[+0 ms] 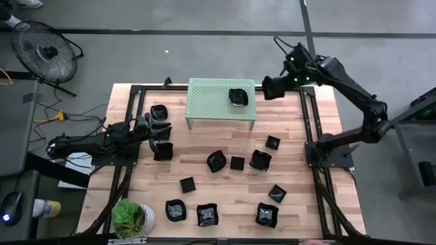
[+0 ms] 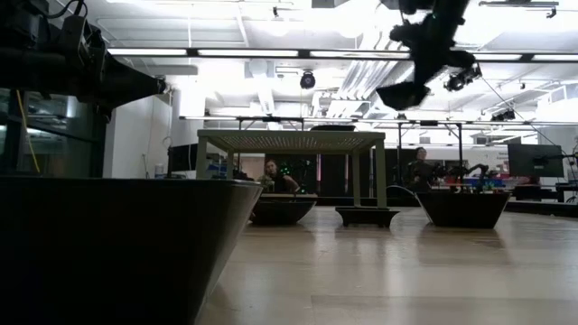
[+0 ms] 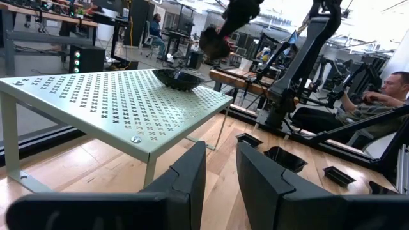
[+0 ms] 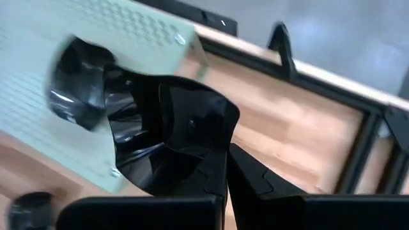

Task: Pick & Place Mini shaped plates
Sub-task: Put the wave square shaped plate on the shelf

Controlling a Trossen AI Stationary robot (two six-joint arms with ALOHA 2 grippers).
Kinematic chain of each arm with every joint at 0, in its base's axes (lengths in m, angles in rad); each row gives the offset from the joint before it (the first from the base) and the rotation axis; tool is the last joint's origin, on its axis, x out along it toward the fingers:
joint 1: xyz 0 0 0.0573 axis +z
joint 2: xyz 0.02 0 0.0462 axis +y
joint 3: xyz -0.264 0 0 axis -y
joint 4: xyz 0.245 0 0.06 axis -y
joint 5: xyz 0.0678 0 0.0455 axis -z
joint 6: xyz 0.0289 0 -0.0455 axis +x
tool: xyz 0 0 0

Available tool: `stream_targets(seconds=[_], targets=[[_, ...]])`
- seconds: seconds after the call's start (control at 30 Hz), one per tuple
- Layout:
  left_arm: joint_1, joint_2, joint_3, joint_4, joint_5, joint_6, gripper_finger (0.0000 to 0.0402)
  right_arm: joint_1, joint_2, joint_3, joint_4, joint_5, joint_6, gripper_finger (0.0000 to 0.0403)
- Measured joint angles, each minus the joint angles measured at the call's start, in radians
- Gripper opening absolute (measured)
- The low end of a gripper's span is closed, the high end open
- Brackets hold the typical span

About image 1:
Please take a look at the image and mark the black diagonal bar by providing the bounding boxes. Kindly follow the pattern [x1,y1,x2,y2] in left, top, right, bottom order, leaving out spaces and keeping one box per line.
[24,151,92,190]

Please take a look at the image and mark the black computer mouse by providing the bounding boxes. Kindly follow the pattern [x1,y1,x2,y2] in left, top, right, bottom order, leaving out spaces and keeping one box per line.
[0,191,24,227]

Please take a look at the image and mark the white and yellow can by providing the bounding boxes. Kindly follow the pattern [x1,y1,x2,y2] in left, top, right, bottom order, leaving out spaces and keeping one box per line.
[32,199,63,219]

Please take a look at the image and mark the black floor fan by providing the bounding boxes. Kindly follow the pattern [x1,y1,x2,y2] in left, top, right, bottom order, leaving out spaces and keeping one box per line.
[10,20,85,98]

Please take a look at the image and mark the green plant in white pot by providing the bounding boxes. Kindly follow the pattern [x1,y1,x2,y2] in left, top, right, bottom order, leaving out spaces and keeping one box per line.
[111,198,156,240]

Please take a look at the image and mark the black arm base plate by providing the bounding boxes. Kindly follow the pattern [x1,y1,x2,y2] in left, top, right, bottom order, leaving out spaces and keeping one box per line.
[91,141,141,167]
[305,141,361,168]

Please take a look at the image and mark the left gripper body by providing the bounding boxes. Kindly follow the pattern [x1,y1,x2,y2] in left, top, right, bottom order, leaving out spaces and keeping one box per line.
[131,115,154,144]

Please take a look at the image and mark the black cylinder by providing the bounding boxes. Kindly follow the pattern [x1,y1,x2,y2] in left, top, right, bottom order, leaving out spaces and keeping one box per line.
[418,160,436,187]

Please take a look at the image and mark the grey side table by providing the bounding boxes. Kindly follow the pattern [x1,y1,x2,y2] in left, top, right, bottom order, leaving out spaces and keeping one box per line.
[374,86,436,198]

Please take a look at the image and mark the green perforated metal shelf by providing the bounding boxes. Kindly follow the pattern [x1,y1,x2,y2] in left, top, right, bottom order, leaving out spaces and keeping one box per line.
[185,78,257,131]

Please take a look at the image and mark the black table frame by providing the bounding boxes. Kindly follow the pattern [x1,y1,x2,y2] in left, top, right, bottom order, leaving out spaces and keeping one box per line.
[102,84,343,239]

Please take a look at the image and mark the black box with green lights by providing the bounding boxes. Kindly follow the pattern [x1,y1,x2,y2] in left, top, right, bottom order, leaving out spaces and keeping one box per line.
[414,97,436,122]

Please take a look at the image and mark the yellow power plug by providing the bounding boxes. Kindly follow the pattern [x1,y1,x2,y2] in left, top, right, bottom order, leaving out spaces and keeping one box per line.
[33,110,69,125]

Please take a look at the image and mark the small black cube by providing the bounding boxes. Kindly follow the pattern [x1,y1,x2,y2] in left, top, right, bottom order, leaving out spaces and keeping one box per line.
[230,155,245,172]

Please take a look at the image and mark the person's shoe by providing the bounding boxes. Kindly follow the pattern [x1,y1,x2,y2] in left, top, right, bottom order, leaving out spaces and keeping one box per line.
[0,6,32,31]
[16,0,44,8]

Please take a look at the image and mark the white paper sheet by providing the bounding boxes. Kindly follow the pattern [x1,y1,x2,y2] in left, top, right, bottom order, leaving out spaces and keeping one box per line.
[57,151,96,190]

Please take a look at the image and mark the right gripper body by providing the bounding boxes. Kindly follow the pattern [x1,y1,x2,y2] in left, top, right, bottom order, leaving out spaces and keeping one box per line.
[281,43,316,90]

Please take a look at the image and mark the dark grey desk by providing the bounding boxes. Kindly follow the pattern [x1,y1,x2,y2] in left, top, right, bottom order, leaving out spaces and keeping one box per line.
[0,78,41,241]

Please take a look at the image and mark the black diagonal frame strut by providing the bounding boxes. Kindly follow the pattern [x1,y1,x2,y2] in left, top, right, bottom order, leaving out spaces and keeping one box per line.
[316,178,366,238]
[80,176,132,236]

